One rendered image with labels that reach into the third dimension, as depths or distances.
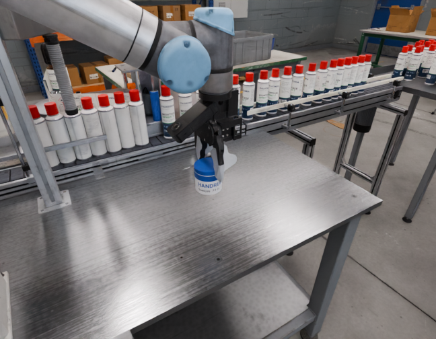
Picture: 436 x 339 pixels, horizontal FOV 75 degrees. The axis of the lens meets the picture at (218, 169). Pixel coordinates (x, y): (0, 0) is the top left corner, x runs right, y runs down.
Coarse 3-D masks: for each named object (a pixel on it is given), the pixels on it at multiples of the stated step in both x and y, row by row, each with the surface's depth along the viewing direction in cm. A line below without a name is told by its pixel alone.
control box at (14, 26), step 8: (0, 8) 59; (0, 16) 60; (8, 16) 60; (16, 16) 61; (0, 24) 61; (8, 24) 61; (16, 24) 61; (24, 24) 64; (32, 24) 66; (40, 24) 69; (0, 32) 62; (8, 32) 62; (16, 32) 62; (24, 32) 64; (32, 32) 66; (40, 32) 69; (48, 32) 72
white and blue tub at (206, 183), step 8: (200, 160) 71; (208, 160) 71; (200, 168) 68; (208, 168) 68; (200, 176) 68; (208, 176) 67; (200, 184) 69; (208, 184) 69; (216, 184) 69; (200, 192) 71; (208, 192) 70; (216, 192) 71
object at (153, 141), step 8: (160, 136) 115; (192, 136) 115; (152, 144) 109; (160, 144) 109; (120, 152) 103; (128, 152) 104; (88, 160) 99; (96, 160) 99; (16, 168) 94; (56, 168) 94; (64, 168) 95; (0, 176) 90; (8, 176) 90; (16, 176) 90; (24, 176) 90
